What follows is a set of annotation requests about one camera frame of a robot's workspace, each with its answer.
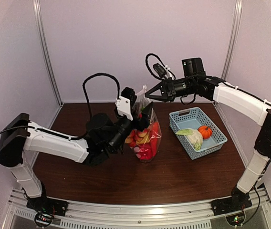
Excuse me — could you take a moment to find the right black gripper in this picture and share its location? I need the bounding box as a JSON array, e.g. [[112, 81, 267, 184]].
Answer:
[[146, 77, 196, 102]]

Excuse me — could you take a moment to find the yellow toy bell pepper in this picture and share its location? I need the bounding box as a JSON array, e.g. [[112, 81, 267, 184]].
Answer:
[[135, 134, 150, 145]]

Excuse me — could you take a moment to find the orange toy carrot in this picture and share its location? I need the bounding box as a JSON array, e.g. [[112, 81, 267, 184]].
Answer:
[[149, 137, 160, 157]]

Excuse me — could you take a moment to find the clear polka dot zip bag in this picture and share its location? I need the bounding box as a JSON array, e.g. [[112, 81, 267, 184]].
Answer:
[[127, 85, 162, 155]]

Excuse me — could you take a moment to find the red toy bell pepper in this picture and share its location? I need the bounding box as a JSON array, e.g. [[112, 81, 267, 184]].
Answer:
[[136, 147, 157, 162]]

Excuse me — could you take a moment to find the toy cabbage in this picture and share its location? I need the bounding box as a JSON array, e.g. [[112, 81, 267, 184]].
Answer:
[[176, 128, 203, 150]]

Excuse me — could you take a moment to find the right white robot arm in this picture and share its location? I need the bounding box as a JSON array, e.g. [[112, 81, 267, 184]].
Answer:
[[146, 57, 271, 211]]

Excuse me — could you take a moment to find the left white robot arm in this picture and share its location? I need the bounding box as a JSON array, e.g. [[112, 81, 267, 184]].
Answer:
[[0, 100, 153, 212]]

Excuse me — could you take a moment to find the blue plastic basket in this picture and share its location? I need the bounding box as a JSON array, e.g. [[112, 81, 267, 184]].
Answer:
[[169, 107, 227, 160]]

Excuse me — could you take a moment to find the orange toy pumpkin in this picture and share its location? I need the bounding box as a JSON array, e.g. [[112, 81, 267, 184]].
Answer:
[[198, 125, 213, 140]]

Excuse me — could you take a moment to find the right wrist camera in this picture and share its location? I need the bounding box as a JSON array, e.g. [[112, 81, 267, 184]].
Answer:
[[153, 63, 176, 80]]

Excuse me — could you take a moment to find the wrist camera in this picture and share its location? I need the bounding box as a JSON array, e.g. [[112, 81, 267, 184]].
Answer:
[[153, 63, 176, 80], [115, 87, 137, 121]]

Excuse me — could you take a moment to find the right black cable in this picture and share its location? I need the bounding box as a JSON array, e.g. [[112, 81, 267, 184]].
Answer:
[[145, 53, 212, 105]]

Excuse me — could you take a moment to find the black cable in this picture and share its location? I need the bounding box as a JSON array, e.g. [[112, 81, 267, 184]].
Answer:
[[0, 73, 122, 158], [145, 53, 212, 105]]

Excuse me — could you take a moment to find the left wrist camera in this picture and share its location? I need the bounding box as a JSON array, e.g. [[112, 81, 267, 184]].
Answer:
[[115, 87, 137, 121]]

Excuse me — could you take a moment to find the left black cable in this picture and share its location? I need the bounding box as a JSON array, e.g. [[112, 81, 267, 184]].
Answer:
[[0, 73, 122, 158]]

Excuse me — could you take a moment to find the right aluminium frame post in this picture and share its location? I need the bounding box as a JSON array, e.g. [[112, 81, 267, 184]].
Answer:
[[221, 0, 243, 80]]

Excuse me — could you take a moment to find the aluminium frame post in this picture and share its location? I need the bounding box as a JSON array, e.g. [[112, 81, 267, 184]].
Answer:
[[32, 0, 63, 106], [221, 0, 243, 80]]

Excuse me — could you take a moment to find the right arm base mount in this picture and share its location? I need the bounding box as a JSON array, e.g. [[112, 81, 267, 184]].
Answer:
[[210, 197, 252, 227]]

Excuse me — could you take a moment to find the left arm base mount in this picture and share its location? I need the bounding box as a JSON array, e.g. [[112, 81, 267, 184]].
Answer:
[[23, 192, 68, 228]]

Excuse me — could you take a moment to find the left aluminium frame post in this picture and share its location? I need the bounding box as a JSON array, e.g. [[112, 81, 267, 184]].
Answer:
[[32, 0, 63, 106]]

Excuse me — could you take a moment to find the aluminium front rail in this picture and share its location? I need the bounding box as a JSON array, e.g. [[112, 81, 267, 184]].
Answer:
[[0, 188, 271, 229]]

